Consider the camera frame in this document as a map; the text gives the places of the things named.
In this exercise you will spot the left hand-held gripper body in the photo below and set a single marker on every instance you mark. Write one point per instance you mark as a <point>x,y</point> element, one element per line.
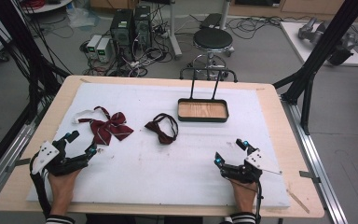
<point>46,154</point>

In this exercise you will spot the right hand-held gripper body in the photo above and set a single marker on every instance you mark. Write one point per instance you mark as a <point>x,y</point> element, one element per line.
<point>251,168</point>

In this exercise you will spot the striped dark red bow tie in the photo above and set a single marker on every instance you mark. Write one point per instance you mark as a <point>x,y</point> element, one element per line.
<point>110,127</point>

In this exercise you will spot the black rack with wooden base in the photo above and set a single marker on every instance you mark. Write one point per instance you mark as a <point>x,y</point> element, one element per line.
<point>202,110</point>

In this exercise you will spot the plain dark red bow tie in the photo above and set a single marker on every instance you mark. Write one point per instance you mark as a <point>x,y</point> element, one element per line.
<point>161,132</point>

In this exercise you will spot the person's right hand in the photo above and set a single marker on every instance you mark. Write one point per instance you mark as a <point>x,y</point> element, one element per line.
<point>245,196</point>

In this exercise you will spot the person's left hand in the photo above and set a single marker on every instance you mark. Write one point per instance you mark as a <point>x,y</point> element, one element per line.
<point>62,189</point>

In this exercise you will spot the light wooden table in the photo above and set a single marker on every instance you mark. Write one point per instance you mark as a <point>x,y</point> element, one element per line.
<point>292,149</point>

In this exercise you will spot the person's right striped-cuff sleeve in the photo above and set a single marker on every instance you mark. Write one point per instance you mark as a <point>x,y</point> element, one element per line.
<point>242,218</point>

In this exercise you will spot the person's striped-cuff sleeve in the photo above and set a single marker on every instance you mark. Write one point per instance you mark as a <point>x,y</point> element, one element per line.
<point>59,220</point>
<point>242,218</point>

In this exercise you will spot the white foam mat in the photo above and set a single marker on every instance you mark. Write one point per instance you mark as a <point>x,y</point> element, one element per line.
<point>155,174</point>

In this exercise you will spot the person's left striped-cuff sleeve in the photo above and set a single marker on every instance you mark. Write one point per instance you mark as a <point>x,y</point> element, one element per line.
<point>59,220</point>

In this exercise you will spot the white power supply unit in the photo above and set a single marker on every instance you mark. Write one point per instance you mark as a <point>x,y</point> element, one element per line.
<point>104,49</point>
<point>93,44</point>

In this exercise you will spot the black round stool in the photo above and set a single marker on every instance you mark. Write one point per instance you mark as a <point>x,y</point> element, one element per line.
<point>213,39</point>

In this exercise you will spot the white floor board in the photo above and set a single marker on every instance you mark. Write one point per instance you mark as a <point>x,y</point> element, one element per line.
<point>295,40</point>

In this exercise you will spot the large black computer tower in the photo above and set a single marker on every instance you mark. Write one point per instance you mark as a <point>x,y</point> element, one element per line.
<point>121,31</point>

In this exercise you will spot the clear plastic bag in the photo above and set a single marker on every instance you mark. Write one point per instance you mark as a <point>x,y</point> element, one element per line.
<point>82,17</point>

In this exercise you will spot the grey desk leg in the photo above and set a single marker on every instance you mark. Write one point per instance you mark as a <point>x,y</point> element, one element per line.
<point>174,37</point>

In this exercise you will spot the black flat box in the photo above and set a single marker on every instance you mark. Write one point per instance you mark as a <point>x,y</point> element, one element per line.
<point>211,21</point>

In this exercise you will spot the slim black computer tower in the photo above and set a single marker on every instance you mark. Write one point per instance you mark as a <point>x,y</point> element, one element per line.
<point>143,26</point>

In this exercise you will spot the white round table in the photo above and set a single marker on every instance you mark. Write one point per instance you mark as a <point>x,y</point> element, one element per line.
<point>48,6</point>

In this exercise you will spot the grey metal bracket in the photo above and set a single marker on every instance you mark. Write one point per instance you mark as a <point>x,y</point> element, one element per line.
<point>309,175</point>
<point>18,163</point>

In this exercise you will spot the aluminium rail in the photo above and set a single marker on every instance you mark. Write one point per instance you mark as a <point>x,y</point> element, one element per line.
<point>9,152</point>
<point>317,161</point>

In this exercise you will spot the black metal frame post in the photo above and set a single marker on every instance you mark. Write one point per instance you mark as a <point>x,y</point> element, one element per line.
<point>323,46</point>
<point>21,46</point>

